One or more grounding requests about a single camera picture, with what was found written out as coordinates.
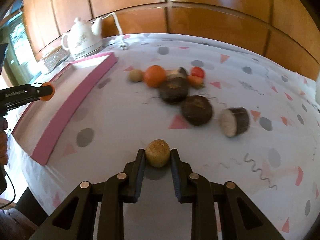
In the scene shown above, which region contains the person's left hand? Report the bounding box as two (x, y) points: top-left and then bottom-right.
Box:
(0, 117), (8, 165)

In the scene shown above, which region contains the dark cut cylinder vegetable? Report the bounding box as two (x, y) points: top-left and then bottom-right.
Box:
(219, 107), (250, 138)

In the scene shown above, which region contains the small tan round fruit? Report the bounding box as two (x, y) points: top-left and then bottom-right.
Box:
(145, 139), (170, 168)

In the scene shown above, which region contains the orange carrot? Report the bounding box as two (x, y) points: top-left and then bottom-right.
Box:
(187, 75), (204, 89)

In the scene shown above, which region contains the red tomato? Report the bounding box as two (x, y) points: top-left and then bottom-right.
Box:
(190, 67), (205, 79)

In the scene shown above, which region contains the small tan fruit far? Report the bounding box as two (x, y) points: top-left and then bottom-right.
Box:
(129, 69), (144, 82)

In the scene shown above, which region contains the white ceramic electric kettle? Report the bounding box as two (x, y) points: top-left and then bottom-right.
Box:
(61, 17), (103, 59)

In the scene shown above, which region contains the white patterned tablecloth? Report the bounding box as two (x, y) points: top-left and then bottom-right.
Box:
(8, 34), (319, 239)

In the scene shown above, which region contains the dark round fruit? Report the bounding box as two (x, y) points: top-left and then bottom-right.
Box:
(181, 95), (214, 126)
(158, 77), (189, 105)

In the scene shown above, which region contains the dark round fruit front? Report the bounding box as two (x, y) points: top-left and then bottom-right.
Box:
(181, 95), (214, 126)

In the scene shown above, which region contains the white kettle power cord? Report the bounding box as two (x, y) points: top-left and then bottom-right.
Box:
(101, 12), (130, 51)

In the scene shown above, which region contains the silver patterned tissue box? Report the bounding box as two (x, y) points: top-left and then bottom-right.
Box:
(39, 46), (69, 75)

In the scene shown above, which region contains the pink rimmed white tray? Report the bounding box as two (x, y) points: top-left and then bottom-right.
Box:
(12, 52), (117, 166)

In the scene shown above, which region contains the orange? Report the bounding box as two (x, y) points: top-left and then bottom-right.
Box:
(40, 82), (55, 101)

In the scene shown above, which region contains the pale cut vegetable piece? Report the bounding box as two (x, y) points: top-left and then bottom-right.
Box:
(165, 67), (188, 80)

